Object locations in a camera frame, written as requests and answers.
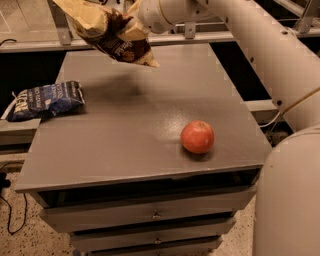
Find brown chip bag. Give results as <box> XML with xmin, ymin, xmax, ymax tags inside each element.
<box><xmin>53</xmin><ymin>0</ymin><xmax>159</xmax><ymax>68</ymax></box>

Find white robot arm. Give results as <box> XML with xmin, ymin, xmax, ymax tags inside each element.
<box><xmin>139</xmin><ymin>0</ymin><xmax>320</xmax><ymax>256</ymax></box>

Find blue chip bag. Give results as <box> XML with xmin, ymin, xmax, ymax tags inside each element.
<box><xmin>1</xmin><ymin>81</ymin><xmax>85</xmax><ymax>122</ymax></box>

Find grey drawer cabinet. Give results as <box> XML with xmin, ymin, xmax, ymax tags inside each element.
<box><xmin>14</xmin><ymin>43</ymin><xmax>280</xmax><ymax>256</ymax></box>

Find red apple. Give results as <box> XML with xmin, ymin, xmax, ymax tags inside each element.
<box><xmin>180</xmin><ymin>120</ymin><xmax>214</xmax><ymax>154</ymax></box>

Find middle grey drawer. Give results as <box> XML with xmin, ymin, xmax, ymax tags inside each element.
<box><xmin>71</xmin><ymin>216</ymin><xmax>236</xmax><ymax>252</ymax></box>

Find grey drawer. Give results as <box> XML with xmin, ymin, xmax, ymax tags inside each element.
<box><xmin>89</xmin><ymin>236</ymin><xmax>222</xmax><ymax>256</ymax></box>
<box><xmin>40</xmin><ymin>185</ymin><xmax>256</xmax><ymax>233</ymax></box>
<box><xmin>71</xmin><ymin>216</ymin><xmax>236</xmax><ymax>252</ymax></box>

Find top grey drawer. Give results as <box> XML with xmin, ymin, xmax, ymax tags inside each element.
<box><xmin>40</xmin><ymin>185</ymin><xmax>256</xmax><ymax>233</ymax></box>

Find bottom grey drawer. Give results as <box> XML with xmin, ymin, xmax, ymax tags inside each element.
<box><xmin>89</xmin><ymin>236</ymin><xmax>222</xmax><ymax>256</ymax></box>

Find black floor cable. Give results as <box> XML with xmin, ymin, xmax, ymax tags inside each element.
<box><xmin>0</xmin><ymin>162</ymin><xmax>29</xmax><ymax>236</ymax></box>

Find metal railing frame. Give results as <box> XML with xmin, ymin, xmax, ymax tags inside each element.
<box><xmin>0</xmin><ymin>0</ymin><xmax>319</xmax><ymax>53</ymax></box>

